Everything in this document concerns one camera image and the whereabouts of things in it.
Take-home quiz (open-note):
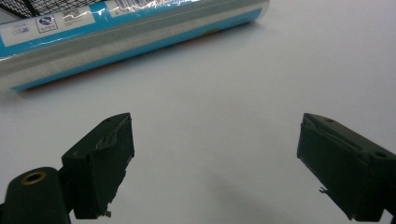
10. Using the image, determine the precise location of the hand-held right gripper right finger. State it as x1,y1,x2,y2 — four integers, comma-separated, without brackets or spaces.
296,112,396,223

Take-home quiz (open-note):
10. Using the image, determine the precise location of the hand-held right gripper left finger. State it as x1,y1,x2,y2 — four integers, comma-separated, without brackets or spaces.
61,112,135,220

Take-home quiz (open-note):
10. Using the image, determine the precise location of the blue and silver tube can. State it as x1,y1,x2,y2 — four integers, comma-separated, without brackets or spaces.
0,0,271,92

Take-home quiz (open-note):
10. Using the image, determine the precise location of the black wire mesh basket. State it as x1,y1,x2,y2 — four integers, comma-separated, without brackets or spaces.
0,0,108,21

